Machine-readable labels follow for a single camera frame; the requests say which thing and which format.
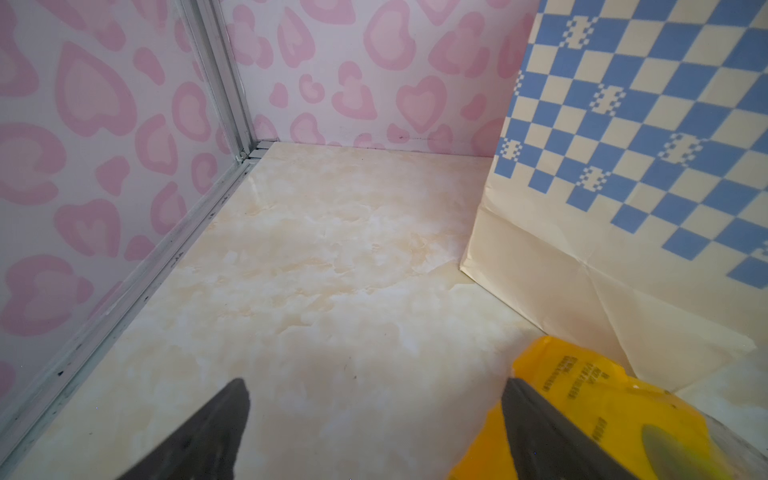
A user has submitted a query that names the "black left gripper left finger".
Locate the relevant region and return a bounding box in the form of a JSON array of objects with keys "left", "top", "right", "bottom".
[{"left": 119, "top": 378, "right": 250, "bottom": 480}]

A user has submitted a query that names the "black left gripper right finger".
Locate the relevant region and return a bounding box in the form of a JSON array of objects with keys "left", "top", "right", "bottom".
[{"left": 501, "top": 378, "right": 634, "bottom": 480}]

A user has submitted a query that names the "yellow mango candy bag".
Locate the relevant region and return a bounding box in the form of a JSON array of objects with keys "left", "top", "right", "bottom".
[{"left": 449, "top": 336, "right": 735, "bottom": 479}]

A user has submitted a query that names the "blue checkered paper bag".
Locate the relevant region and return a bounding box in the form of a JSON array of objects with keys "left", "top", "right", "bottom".
[{"left": 461, "top": 1, "right": 767, "bottom": 390}]

